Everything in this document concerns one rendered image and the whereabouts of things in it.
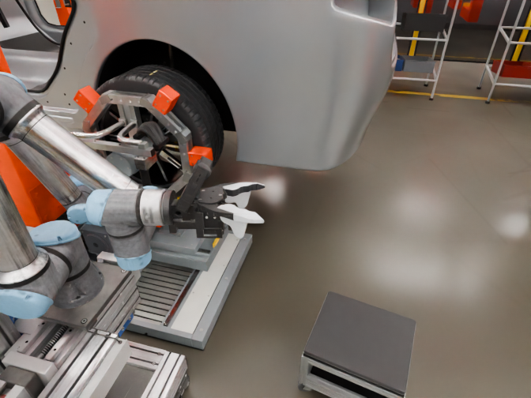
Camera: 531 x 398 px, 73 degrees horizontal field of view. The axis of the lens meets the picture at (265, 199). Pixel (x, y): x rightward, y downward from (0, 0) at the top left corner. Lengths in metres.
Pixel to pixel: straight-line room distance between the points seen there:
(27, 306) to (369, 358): 1.17
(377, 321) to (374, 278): 0.68
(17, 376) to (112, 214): 0.56
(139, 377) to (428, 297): 1.58
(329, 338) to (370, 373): 0.20
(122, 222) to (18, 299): 0.32
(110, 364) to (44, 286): 0.30
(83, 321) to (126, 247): 0.38
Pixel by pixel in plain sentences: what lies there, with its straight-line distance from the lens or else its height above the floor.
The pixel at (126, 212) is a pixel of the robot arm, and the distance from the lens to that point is 0.75.
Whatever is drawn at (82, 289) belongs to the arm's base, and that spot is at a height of 0.87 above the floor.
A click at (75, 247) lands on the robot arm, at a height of 1.00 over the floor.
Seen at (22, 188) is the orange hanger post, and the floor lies 0.76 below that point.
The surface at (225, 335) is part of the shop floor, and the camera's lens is 2.01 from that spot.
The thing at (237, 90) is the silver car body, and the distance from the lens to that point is 1.72.
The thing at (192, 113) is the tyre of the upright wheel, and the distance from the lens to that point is 1.71.
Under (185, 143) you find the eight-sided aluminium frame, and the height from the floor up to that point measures 0.93.
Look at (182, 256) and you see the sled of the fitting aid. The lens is 2.22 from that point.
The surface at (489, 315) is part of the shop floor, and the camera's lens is 2.40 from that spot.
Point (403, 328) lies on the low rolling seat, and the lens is 1.70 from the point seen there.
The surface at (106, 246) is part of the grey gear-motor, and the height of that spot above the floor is 0.32.
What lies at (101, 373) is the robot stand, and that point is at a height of 0.73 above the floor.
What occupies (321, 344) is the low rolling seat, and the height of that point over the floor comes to 0.34.
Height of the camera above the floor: 1.65
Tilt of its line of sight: 35 degrees down
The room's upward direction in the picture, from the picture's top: straight up
